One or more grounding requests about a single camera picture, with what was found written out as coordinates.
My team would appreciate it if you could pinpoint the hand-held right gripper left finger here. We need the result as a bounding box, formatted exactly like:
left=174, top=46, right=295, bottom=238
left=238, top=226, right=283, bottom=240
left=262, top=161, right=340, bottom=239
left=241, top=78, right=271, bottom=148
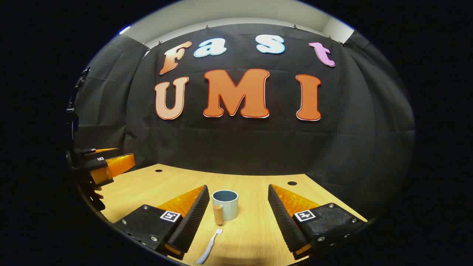
left=113, top=185, right=210, bottom=259

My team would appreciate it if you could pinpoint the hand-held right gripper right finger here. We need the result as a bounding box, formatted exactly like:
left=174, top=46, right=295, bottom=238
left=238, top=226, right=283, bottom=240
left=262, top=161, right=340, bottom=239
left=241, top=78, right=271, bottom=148
left=268, top=184, right=368, bottom=260

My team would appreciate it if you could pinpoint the white toothbrush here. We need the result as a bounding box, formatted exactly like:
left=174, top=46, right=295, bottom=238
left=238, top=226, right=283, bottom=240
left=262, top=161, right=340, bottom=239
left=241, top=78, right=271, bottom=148
left=195, top=229, right=223, bottom=265

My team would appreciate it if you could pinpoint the light blue cup wooden handle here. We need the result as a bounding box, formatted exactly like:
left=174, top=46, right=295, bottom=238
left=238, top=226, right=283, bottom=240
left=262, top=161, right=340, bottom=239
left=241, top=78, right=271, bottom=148
left=212, top=190, right=239, bottom=225

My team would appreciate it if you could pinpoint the wooden desktop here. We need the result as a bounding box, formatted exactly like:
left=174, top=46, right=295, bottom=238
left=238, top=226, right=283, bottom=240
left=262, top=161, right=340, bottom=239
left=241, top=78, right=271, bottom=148
left=98, top=164, right=368, bottom=266

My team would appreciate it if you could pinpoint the black backdrop cloth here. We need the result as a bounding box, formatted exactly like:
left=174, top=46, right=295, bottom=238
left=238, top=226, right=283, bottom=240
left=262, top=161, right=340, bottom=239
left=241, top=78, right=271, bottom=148
left=74, top=23, right=416, bottom=218

